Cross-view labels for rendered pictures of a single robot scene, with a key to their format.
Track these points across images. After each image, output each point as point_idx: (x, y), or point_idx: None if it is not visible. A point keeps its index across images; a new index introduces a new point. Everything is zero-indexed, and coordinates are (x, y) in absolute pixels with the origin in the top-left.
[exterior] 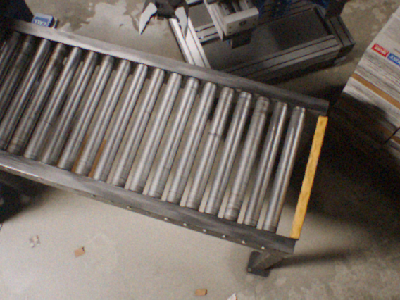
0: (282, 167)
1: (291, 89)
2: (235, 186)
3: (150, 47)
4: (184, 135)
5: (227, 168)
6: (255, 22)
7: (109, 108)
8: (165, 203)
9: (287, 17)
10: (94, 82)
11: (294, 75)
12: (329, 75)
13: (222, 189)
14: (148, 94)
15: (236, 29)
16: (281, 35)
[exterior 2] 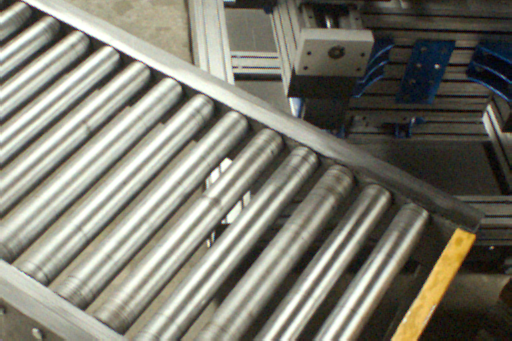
0: (346, 306)
1: (403, 290)
2: (223, 309)
3: (145, 141)
4: (154, 310)
5: (216, 269)
6: (361, 64)
7: (10, 96)
8: (47, 293)
9: (428, 116)
10: (1, 48)
11: (415, 268)
12: (489, 287)
13: (192, 307)
14: (102, 96)
15: (321, 67)
16: (406, 172)
